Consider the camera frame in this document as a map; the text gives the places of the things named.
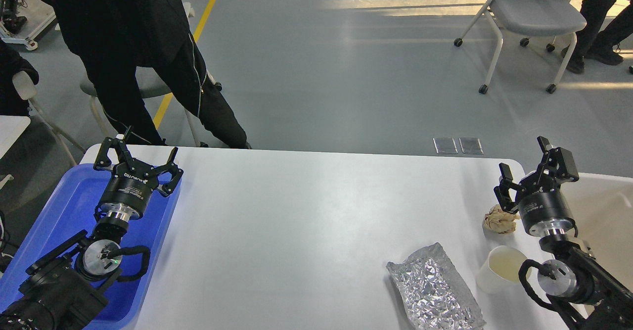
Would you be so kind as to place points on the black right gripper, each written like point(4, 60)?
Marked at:
point(538, 200)

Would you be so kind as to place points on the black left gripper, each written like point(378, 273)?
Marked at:
point(128, 189)

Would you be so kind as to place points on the white paper cup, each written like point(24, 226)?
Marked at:
point(500, 270)

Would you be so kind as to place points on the robot base on cart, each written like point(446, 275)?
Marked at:
point(23, 22)

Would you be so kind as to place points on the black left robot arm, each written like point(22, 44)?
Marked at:
point(87, 261)

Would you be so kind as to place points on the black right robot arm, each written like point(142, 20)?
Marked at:
point(572, 283)

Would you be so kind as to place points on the crumpled brown paper ball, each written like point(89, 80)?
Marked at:
point(500, 221)

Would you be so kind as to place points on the right floor outlet plate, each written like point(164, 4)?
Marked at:
point(472, 146)

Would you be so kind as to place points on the floor outlet plate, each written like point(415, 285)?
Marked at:
point(445, 146)
point(472, 146)

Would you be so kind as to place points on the blue plastic tray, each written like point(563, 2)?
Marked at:
point(70, 210)

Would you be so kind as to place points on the white plastic bin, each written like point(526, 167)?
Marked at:
point(602, 206)

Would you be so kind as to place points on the grey chair behind person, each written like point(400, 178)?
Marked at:
point(152, 86)

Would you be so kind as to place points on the left floor outlet plate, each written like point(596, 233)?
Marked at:
point(445, 146)

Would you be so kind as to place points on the white side table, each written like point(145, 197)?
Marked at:
point(11, 127)

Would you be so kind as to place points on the person in black at left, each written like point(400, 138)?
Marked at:
point(11, 63)

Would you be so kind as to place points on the white chair at left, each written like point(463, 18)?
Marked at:
point(27, 91)

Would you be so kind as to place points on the person in black clothes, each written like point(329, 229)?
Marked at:
point(115, 37)

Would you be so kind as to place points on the silver foil bag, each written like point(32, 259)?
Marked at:
point(433, 293)

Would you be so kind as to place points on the grey white wheeled chair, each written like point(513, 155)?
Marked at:
point(531, 18)

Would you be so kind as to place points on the seated person at right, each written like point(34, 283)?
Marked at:
point(596, 43)

